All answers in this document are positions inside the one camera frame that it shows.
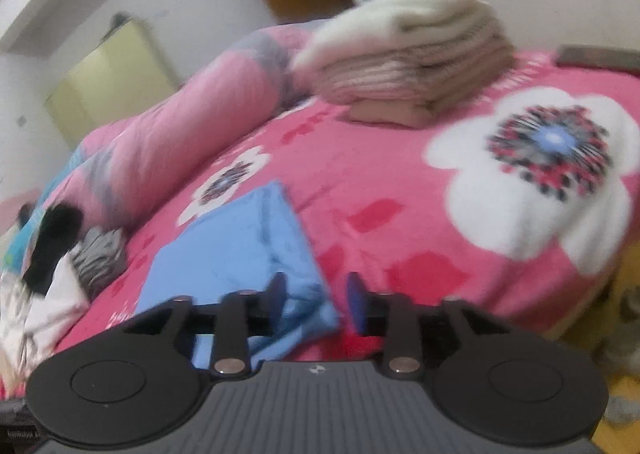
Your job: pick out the blue t-shirt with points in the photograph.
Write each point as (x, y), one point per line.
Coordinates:
(235, 244)

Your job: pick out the cream folded garment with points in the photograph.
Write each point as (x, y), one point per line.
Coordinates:
(400, 18)

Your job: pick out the white garment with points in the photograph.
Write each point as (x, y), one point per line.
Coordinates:
(45, 314)

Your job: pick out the beige folded garment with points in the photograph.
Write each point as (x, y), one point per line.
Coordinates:
(390, 111)

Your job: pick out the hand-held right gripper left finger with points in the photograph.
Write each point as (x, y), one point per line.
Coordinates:
(277, 294)

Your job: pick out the black garment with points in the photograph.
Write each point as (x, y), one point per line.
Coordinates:
(50, 244)

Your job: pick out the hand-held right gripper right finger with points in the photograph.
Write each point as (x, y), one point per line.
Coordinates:
(356, 304)

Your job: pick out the pink floral fleece blanket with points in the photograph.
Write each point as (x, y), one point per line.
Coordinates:
(400, 173)

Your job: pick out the pink and grey floral duvet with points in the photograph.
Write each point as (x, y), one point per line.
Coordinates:
(175, 133)

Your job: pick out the light grey garment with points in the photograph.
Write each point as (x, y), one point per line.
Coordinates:
(100, 259)

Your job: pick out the pale yellow wardrobe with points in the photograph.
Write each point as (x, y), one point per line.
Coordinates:
(110, 78)

